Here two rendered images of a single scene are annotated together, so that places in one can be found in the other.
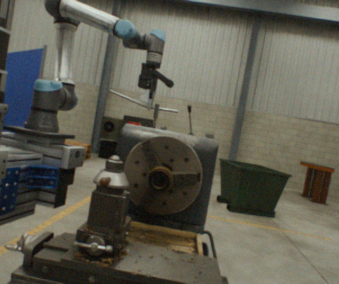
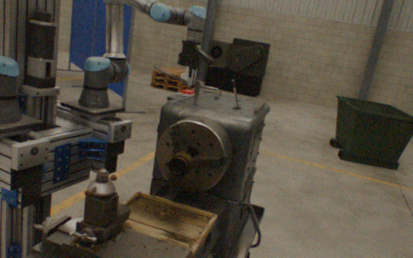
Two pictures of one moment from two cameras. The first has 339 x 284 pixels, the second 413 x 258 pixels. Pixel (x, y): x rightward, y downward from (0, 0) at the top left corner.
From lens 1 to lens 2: 54 cm
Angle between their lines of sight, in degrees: 17
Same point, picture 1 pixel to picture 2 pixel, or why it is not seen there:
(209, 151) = (242, 132)
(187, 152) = (211, 138)
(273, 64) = not seen: outside the picture
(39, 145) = (90, 120)
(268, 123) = not seen: outside the picture
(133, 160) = (165, 142)
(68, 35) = (116, 11)
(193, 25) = not seen: outside the picture
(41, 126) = (91, 103)
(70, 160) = (115, 135)
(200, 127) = (325, 51)
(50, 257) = (57, 240)
